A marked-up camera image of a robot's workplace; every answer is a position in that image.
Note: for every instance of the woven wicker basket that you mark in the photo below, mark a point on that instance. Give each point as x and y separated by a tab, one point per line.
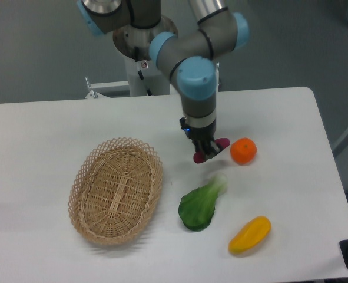
115	192

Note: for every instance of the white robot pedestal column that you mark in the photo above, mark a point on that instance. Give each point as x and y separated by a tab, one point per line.
144	79

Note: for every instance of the green bok choy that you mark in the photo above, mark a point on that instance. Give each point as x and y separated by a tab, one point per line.
197	208

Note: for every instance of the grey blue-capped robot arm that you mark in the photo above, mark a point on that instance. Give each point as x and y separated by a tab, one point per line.
186	62

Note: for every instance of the orange tangerine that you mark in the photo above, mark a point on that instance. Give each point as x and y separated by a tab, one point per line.
243	151

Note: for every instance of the yellow mango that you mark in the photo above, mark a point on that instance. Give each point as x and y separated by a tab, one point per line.
250	235

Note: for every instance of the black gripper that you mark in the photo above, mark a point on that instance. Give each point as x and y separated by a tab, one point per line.
202	137

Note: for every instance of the purple sweet potato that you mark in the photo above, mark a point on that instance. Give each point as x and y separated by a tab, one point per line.
202	155

